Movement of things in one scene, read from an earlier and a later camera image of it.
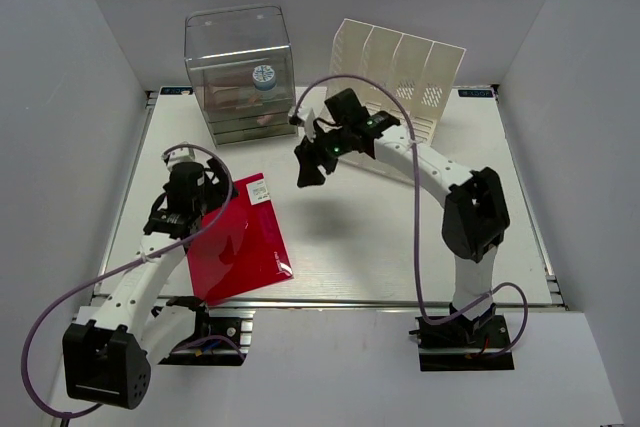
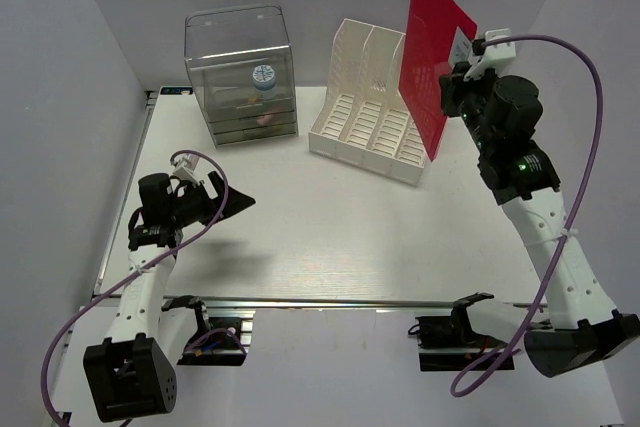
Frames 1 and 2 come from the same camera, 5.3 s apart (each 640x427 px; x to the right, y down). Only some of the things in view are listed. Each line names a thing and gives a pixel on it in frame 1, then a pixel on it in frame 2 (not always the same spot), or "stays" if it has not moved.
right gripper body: x=333 y=145 → x=467 y=98
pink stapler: x=264 y=119 stays
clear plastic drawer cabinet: x=240 y=65 stays
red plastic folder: x=243 y=253 → x=433 y=22
